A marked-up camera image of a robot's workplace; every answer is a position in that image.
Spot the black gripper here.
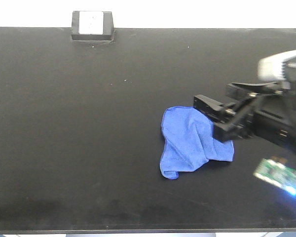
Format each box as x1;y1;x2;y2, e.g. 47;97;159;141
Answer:
193;81;296;154

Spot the blue microfiber cloth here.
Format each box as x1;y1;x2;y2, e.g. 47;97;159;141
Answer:
159;106;234;180

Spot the green circuit board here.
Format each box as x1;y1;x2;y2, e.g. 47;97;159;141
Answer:
253;156;296;197

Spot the black white power outlet box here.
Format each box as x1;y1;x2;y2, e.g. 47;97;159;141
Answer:
71;11;115;41

